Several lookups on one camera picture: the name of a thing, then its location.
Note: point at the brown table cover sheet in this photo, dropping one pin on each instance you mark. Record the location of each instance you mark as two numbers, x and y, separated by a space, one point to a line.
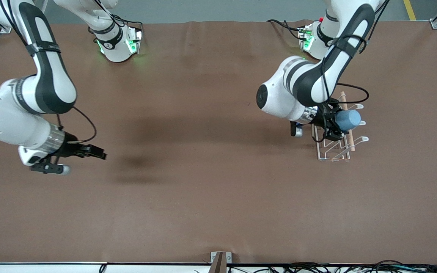
203 189

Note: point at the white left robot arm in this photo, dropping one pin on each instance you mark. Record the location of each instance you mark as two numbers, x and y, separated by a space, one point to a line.
317 83

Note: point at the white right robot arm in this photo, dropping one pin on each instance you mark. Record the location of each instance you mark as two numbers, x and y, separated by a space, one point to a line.
51 83

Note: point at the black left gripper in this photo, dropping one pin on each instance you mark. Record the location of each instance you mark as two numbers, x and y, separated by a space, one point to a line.
325 116

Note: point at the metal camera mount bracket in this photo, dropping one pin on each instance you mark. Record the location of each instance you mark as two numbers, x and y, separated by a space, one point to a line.
220 259

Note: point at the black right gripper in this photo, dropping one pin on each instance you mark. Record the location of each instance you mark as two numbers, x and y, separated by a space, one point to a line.
69 149

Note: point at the wooden rod of cup holder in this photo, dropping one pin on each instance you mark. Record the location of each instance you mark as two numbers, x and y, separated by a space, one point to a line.
351 142

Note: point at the blue plastic cup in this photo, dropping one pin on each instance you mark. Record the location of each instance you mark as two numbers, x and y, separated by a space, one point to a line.
349 120

